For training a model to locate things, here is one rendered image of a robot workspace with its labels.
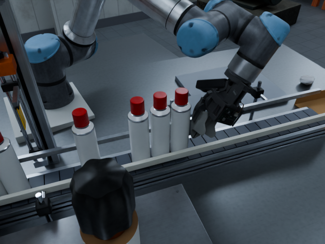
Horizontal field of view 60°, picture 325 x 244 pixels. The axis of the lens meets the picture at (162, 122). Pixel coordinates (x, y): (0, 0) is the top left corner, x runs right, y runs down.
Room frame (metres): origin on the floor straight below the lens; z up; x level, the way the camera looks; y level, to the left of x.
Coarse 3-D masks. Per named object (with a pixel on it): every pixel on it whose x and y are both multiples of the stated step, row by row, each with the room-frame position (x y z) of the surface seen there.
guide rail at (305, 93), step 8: (288, 96) 0.74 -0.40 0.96; (296, 96) 0.75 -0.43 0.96; (304, 96) 0.76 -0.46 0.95; (248, 104) 0.70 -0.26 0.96; (256, 104) 0.70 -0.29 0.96; (264, 104) 0.71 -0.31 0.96; (112, 136) 0.55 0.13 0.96; (120, 136) 0.56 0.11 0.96; (128, 136) 0.56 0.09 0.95; (72, 144) 0.52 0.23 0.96; (40, 152) 0.49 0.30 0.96; (48, 152) 0.49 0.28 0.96; (56, 152) 0.50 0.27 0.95; (24, 160) 0.48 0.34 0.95
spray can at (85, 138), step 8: (72, 112) 0.49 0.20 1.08; (80, 112) 0.49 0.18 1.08; (80, 120) 0.48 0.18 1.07; (88, 120) 0.50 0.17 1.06; (72, 128) 0.49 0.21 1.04; (80, 128) 0.48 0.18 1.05; (88, 128) 0.49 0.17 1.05; (80, 136) 0.47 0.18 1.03; (88, 136) 0.48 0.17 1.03; (80, 144) 0.47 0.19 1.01; (88, 144) 0.48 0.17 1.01; (96, 144) 0.49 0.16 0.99; (80, 152) 0.47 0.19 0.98; (88, 152) 0.47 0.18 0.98; (96, 152) 0.49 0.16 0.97; (80, 160) 0.48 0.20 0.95
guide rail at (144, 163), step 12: (300, 120) 0.68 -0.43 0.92; (312, 120) 0.69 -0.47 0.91; (252, 132) 0.62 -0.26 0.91; (264, 132) 0.63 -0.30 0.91; (276, 132) 0.64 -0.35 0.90; (204, 144) 0.57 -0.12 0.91; (216, 144) 0.58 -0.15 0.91; (228, 144) 0.59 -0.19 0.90; (156, 156) 0.53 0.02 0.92; (168, 156) 0.53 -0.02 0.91; (180, 156) 0.54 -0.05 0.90; (132, 168) 0.49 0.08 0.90; (24, 192) 0.41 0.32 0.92; (36, 192) 0.41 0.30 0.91; (48, 192) 0.42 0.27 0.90; (0, 204) 0.39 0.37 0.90
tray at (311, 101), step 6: (324, 90) 0.92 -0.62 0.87; (306, 96) 0.89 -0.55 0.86; (312, 96) 0.91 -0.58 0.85; (318, 96) 0.92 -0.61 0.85; (324, 96) 0.93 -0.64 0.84; (300, 102) 0.89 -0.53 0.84; (306, 102) 0.89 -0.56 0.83; (312, 102) 0.89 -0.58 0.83; (318, 102) 0.89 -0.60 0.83; (324, 102) 0.89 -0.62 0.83; (312, 108) 0.85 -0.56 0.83; (318, 108) 0.85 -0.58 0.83; (324, 108) 0.85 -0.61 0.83
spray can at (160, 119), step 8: (160, 96) 0.56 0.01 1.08; (160, 104) 0.55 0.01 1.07; (152, 112) 0.55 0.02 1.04; (160, 112) 0.55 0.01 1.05; (168, 112) 0.55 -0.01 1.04; (152, 120) 0.55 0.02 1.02; (160, 120) 0.54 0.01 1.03; (168, 120) 0.55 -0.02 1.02; (152, 128) 0.55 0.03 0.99; (160, 128) 0.54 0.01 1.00; (168, 128) 0.55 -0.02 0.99; (152, 136) 0.55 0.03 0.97; (160, 136) 0.54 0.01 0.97; (168, 136) 0.55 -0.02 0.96; (152, 144) 0.55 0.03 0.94; (160, 144) 0.54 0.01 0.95; (168, 144) 0.55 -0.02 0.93; (152, 152) 0.55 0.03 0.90; (160, 152) 0.54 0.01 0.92; (168, 152) 0.55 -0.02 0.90
